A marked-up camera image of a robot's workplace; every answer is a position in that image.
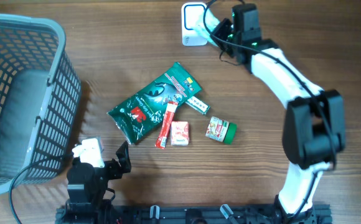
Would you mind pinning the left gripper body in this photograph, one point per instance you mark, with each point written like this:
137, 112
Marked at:
111, 170

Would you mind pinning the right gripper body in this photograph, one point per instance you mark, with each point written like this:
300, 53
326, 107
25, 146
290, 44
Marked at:
224, 36

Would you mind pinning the red stick sachet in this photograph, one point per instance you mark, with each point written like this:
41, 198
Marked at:
166, 124

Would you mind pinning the green 3M gloves package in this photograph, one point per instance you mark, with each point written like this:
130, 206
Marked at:
144, 111

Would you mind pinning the red white small carton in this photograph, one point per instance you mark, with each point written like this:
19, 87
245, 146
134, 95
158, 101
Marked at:
179, 133

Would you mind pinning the small green white box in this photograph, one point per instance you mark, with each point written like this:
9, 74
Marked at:
198, 105

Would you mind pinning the green lid spice jar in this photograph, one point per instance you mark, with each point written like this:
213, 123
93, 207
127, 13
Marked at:
221, 130

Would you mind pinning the mint green wipes pack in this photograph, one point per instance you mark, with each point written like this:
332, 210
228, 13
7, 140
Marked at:
211, 21

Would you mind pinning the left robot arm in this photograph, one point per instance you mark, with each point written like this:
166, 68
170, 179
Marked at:
86, 188

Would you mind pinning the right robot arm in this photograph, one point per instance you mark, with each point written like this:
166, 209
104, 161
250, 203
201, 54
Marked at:
314, 125

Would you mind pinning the white barcode scanner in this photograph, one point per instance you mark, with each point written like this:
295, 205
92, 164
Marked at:
190, 13

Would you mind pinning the grey plastic shopping basket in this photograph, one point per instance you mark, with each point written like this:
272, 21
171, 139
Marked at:
39, 96

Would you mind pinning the black mounting rail base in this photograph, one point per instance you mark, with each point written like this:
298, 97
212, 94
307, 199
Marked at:
193, 214

